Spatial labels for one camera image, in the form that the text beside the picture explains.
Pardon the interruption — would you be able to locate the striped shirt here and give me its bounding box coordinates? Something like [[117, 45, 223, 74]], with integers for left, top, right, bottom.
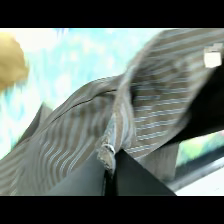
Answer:
[[0, 28, 224, 197]]

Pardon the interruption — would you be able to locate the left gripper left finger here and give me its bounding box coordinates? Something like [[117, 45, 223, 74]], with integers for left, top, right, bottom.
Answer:
[[46, 158, 108, 197]]

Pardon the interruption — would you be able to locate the mustard garment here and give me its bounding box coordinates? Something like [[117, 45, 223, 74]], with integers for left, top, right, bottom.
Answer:
[[0, 32, 30, 93]]

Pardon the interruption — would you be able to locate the silver frame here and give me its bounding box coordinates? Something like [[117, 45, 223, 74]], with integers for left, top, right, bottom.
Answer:
[[166, 156, 224, 197]]

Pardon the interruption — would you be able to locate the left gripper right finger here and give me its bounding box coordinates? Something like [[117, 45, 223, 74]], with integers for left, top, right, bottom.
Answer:
[[114, 148, 177, 197]]

